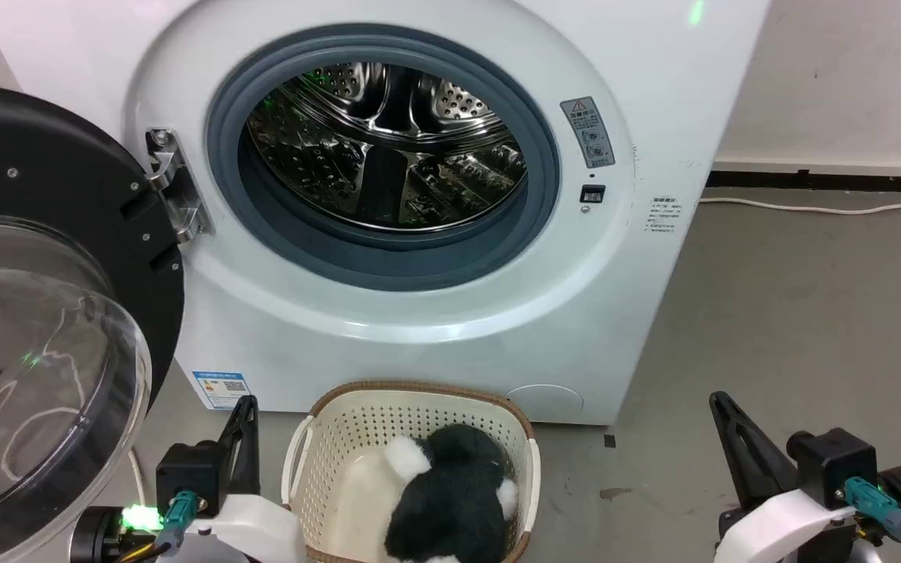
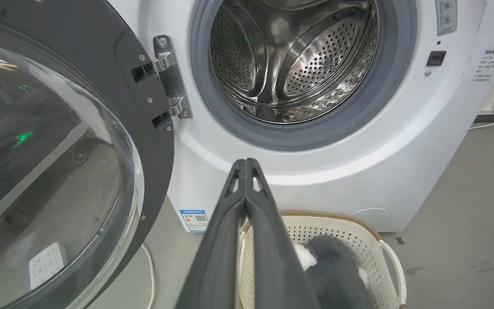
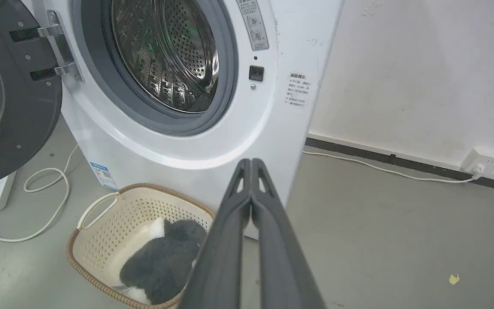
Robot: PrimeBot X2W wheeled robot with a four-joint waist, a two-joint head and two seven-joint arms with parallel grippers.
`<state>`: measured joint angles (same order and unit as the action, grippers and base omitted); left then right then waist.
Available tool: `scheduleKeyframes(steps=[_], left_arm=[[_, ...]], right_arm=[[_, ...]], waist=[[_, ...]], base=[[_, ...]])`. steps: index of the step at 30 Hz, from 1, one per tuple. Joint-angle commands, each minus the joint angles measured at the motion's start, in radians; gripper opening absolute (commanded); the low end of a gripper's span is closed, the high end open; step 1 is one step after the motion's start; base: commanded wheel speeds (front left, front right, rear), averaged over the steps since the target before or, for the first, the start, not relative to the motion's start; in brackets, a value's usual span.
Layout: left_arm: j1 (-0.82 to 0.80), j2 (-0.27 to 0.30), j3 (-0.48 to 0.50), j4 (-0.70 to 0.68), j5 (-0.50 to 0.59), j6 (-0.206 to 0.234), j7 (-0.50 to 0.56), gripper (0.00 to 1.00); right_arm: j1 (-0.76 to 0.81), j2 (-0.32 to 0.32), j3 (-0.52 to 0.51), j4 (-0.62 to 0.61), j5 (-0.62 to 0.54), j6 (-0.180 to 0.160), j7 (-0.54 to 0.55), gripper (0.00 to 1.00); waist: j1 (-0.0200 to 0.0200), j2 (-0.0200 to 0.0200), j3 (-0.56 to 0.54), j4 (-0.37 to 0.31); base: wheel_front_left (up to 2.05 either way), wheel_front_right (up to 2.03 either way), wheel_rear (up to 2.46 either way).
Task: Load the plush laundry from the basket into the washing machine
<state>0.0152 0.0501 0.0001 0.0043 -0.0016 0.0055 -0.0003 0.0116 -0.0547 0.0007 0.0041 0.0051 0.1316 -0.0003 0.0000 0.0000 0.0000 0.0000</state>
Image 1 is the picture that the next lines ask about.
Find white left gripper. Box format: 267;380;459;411
173;395;307;563

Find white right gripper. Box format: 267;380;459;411
709;391;862;563

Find white front-load washing machine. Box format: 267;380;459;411
0;0;772;427

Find blue energy label sticker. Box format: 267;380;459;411
192;371;253;411

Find cream plastic laundry basket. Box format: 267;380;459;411
281;381;542;563

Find round white filter cover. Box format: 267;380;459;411
504;383;585;416

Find black and white plush toy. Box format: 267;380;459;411
383;424;520;563

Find grey rubber door gasket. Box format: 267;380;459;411
206;23;562;292

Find small white text sticker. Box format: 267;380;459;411
648;197;683;236

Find chrome door hinge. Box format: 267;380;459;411
145;127;215;244

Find black baseboard strip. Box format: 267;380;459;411
705;168;901;195

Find stainless steel washer drum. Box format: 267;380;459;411
246;63;529;232

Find black washer door clear dome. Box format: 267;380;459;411
0;81;186;563

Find grey warning sticker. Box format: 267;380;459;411
560;96;616;170

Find teal plug left camera cable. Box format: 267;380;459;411
136;491;202;563

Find teal plug camera cable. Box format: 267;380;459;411
136;491;202;563
840;476;901;563

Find thin white cable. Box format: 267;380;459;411
127;448;148;511

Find teal plug right camera cable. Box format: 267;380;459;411
840;476;901;563

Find white floor cable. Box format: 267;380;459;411
698;195;901;217

